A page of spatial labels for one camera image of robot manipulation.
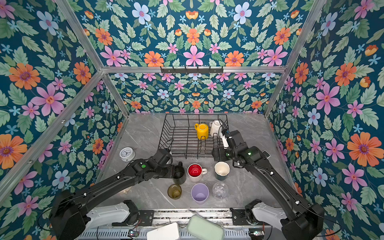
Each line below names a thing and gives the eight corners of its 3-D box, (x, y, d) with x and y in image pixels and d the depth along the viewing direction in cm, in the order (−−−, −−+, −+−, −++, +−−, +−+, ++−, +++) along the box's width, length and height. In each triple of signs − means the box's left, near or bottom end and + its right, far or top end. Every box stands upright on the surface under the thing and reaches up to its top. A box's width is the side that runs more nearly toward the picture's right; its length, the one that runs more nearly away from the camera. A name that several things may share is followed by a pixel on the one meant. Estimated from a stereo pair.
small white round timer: (119, 162, 96) (116, 158, 92) (124, 150, 101) (121, 147, 97) (132, 162, 96) (129, 158, 92) (136, 150, 101) (133, 147, 97)
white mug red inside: (185, 178, 89) (184, 172, 83) (192, 166, 94) (192, 160, 87) (200, 185, 86) (199, 181, 80) (206, 173, 91) (206, 168, 84)
